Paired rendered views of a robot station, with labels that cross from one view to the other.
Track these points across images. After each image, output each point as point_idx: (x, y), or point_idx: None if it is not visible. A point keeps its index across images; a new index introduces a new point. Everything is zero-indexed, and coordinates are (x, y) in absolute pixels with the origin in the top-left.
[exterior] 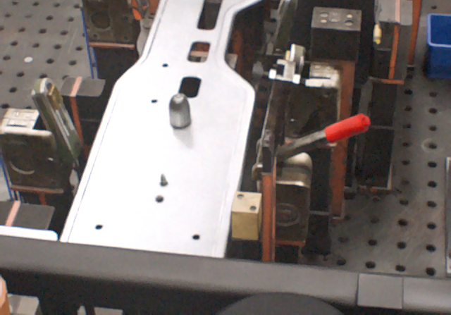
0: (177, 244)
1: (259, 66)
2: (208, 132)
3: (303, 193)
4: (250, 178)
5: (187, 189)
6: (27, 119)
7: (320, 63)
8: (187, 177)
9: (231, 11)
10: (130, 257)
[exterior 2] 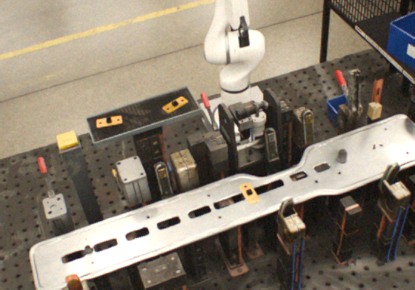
0: (392, 131)
1: (360, 75)
2: (340, 149)
3: None
4: None
5: (370, 140)
6: (396, 187)
7: (297, 114)
8: (365, 143)
9: (264, 178)
10: None
